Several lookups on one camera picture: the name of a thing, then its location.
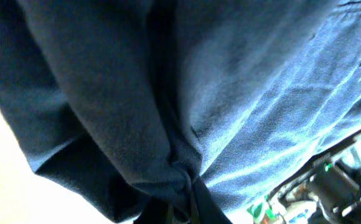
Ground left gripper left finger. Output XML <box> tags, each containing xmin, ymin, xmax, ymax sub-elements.
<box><xmin>133</xmin><ymin>198</ymin><xmax>174</xmax><ymax>224</ymax></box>

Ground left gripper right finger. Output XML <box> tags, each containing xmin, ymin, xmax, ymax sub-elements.
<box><xmin>190</xmin><ymin>179</ymin><xmax>232</xmax><ymax>224</ymax></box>

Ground navy blue shorts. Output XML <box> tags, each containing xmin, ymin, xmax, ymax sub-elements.
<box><xmin>0</xmin><ymin>0</ymin><xmax>361</xmax><ymax>222</ymax></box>

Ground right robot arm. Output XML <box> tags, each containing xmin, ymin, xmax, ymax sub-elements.
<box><xmin>248</xmin><ymin>130</ymin><xmax>361</xmax><ymax>223</ymax></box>

